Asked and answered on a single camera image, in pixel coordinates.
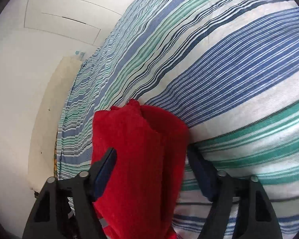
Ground blue green striped bedspread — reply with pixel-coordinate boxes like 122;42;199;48
56;0;299;238

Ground white wardrobe doors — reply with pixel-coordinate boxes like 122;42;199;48
24;0;134;46

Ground red sweater with white rabbit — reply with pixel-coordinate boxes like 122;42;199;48
92;100;190;238

